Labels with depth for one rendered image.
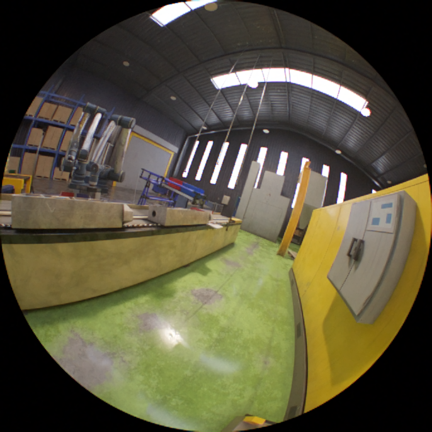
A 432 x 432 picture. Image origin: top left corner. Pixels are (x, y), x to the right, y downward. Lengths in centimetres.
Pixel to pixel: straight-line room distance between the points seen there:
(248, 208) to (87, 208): 742
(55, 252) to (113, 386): 101
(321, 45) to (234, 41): 426
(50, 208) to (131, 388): 129
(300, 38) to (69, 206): 915
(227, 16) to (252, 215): 1125
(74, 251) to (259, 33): 936
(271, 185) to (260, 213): 235
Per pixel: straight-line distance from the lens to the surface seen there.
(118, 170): 223
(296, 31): 874
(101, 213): 111
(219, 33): 901
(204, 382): 131
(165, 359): 130
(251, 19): 873
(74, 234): 112
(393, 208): 101
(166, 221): 148
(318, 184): 957
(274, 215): 749
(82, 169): 232
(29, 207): 113
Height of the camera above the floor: 125
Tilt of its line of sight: 7 degrees down
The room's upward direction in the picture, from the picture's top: 18 degrees clockwise
